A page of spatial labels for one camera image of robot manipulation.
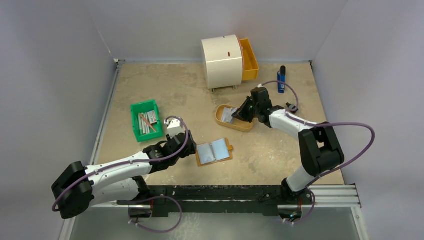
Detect brown pencil in bin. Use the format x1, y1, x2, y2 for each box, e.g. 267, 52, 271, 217
139, 113, 156, 132

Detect cream round drawer cabinet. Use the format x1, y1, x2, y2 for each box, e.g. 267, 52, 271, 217
201, 34, 244, 92

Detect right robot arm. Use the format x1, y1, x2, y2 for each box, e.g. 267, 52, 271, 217
232, 87, 345, 204

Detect yellow open drawer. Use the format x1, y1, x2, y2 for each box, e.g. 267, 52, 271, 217
239, 38, 259, 81

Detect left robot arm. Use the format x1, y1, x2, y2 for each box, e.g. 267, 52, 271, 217
51, 130, 196, 219

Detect aluminium frame rail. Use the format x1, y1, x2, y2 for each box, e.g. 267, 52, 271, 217
88, 184, 361, 208

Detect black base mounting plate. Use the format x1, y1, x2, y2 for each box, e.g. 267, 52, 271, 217
117, 185, 313, 220

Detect white credit card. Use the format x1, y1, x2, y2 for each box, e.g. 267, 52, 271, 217
221, 107, 238, 124

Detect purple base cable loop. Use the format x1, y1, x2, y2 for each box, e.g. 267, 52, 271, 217
127, 193, 184, 233

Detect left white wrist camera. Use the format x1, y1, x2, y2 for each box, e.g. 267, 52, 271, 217
165, 117, 184, 138

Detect small card box in bin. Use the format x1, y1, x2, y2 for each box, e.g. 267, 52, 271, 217
147, 110, 158, 125

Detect green plastic bin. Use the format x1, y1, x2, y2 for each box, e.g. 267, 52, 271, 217
130, 99, 164, 143

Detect yellow leather card holder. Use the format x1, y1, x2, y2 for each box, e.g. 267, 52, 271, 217
196, 138, 234, 167

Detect grey tubes in bin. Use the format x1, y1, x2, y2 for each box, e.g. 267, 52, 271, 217
138, 113, 151, 135

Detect yellow oval plastic tray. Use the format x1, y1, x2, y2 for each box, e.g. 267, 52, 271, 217
215, 104, 255, 133

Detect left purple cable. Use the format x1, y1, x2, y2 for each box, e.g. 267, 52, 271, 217
51, 115, 190, 213

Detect small black knob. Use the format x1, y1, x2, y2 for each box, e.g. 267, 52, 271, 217
286, 102, 299, 114

